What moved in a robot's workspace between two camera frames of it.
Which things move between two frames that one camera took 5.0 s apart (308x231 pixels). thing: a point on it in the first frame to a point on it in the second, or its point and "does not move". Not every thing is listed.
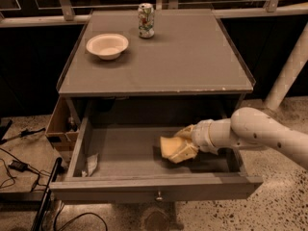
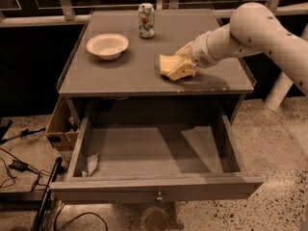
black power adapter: x=18 y=166 does not move
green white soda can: x=146 y=20 does not move
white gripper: x=200 y=137 to x=200 y=53
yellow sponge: x=170 y=145 to x=169 y=63
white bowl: x=108 y=46 does not move
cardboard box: x=64 y=127 does not move
